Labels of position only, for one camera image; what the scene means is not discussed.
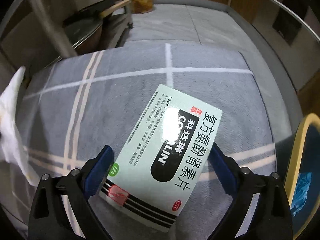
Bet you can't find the blue plastic bag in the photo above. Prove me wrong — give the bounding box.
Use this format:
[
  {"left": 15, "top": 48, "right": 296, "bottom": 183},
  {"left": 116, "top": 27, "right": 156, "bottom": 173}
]
[{"left": 291, "top": 172, "right": 312, "bottom": 217}]

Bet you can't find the white paper tissue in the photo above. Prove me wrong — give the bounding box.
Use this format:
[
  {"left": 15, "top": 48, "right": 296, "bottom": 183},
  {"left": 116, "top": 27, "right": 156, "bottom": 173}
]
[{"left": 1, "top": 66, "right": 40, "bottom": 186}]

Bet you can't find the green white medicine box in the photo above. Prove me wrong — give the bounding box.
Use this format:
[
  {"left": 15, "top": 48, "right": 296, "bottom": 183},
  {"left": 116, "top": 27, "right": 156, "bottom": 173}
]
[{"left": 99, "top": 85, "right": 222, "bottom": 232}]

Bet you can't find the teal bin with yellow rim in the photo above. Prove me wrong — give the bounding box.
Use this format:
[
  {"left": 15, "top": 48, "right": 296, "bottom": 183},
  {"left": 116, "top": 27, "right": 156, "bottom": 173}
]
[{"left": 284, "top": 113, "right": 319, "bottom": 239}]

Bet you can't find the grey checked cloth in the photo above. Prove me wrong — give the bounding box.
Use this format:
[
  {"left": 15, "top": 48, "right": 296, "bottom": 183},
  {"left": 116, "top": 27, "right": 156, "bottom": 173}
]
[{"left": 1, "top": 41, "right": 276, "bottom": 235}]

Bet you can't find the steel shelf rack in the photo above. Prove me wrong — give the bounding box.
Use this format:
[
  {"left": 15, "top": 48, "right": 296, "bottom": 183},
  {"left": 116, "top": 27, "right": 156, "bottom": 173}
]
[{"left": 1, "top": 0, "right": 133, "bottom": 68}]

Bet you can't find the stainless oven with handles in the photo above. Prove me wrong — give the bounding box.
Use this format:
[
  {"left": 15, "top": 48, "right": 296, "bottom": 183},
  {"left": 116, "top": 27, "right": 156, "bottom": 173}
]
[{"left": 253, "top": 0, "right": 319, "bottom": 90}]

